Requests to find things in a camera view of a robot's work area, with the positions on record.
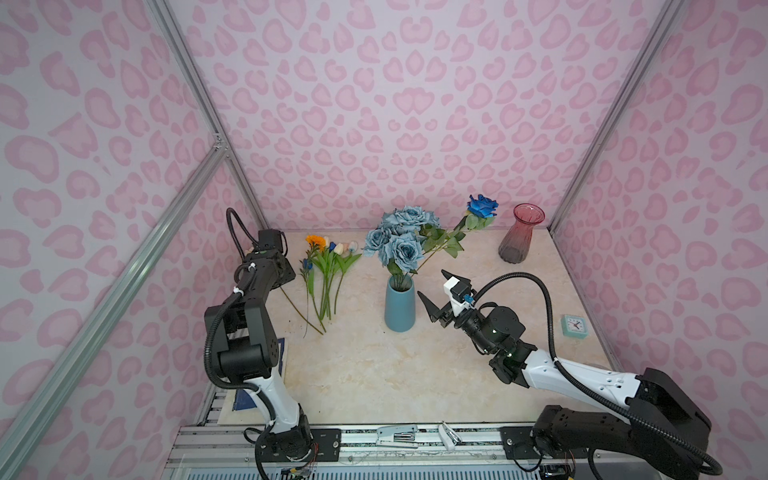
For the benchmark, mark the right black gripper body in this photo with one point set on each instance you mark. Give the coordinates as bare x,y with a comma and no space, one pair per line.
448,312

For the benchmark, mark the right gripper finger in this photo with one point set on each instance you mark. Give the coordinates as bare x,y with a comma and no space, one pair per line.
452,280
437,315

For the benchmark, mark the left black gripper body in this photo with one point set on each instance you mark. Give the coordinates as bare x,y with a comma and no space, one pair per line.
267,264

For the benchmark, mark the teal ceramic vase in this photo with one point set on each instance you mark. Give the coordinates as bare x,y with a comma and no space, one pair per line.
400,304

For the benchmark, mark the orange carnation stem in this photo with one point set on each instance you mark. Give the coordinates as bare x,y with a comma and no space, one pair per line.
316,253

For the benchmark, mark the dusty blue rose bouquet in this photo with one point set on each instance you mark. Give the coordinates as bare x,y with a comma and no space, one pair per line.
406,238

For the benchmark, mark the blue rose stem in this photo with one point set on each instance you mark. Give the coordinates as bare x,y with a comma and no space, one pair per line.
479,214

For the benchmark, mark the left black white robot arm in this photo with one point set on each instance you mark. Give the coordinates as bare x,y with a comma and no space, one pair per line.
242,352

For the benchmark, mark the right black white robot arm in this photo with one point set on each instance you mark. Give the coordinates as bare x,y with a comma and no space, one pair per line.
647,415

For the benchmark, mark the red glass vase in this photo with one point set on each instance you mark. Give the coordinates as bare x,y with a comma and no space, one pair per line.
515,245

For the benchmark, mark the dark blue tulip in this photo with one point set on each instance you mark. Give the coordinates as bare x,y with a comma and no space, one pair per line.
307,274

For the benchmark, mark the small teal clock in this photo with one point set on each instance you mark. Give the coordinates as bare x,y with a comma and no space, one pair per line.
574,327

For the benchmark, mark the cream pink tulip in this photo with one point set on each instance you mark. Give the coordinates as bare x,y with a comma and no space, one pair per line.
330,281

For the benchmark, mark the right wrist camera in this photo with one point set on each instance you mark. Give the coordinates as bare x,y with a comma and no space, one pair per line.
460,299

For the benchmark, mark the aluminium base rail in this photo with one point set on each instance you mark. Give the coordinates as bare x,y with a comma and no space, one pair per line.
483,451

